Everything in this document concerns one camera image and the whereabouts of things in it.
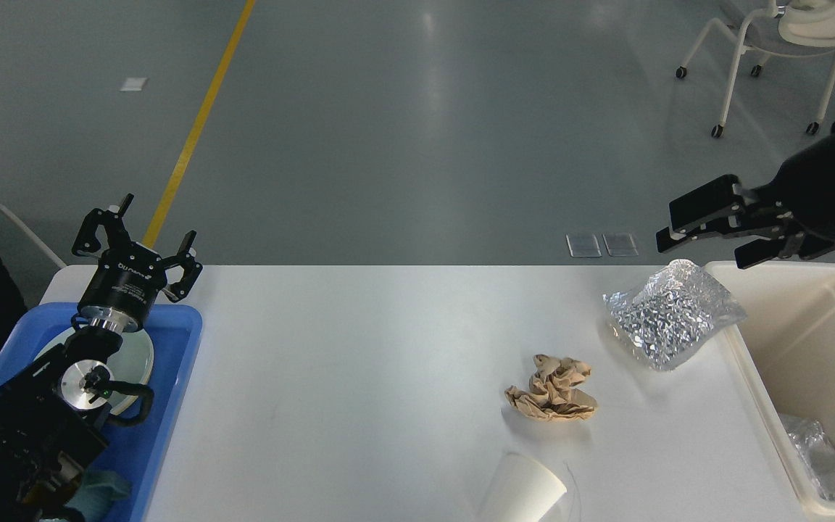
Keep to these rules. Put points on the blue plastic tray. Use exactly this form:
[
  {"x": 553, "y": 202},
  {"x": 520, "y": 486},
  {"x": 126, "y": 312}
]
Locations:
[{"x": 136, "y": 453}]

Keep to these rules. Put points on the floor socket plate left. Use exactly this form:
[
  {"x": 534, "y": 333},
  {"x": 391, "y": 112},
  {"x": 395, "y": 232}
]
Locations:
[{"x": 583, "y": 245}]

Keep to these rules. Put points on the white paper cup lying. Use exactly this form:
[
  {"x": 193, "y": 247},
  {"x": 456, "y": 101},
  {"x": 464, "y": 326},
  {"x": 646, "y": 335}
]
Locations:
[{"x": 520, "y": 489}]

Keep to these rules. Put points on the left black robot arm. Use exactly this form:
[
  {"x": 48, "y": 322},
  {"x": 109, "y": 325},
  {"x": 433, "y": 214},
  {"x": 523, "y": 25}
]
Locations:
[{"x": 98, "y": 386}]

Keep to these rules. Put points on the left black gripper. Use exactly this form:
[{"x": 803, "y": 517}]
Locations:
[{"x": 129, "y": 276}]

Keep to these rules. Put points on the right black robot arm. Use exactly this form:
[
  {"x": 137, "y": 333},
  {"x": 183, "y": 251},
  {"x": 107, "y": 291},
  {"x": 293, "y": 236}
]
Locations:
[{"x": 791, "y": 216}]

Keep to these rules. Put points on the floor socket plate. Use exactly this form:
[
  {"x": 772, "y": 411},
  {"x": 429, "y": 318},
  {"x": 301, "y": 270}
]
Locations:
[
  {"x": 620, "y": 244},
  {"x": 583, "y": 245}
]

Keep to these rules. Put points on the teal mug yellow inside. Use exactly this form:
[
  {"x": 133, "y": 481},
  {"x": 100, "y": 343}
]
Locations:
[{"x": 89, "y": 496}]

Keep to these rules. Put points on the foil tray container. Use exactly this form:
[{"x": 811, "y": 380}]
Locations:
[{"x": 816, "y": 451}]

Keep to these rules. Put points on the brown paper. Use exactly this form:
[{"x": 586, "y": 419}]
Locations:
[{"x": 553, "y": 393}]

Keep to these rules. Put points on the white office chair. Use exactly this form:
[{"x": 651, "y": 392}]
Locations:
[{"x": 793, "y": 29}]

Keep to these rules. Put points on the floor socket plate right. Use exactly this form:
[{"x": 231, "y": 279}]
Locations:
[{"x": 620, "y": 244}]

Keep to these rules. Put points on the aluminium foil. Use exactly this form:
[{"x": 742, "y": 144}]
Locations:
[{"x": 666, "y": 319}]

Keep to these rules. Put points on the beige plastic bin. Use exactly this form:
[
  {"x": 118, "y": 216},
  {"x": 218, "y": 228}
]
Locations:
[{"x": 786, "y": 352}]

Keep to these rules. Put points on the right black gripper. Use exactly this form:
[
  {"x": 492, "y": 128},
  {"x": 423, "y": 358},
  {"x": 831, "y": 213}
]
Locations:
[{"x": 803, "y": 185}]

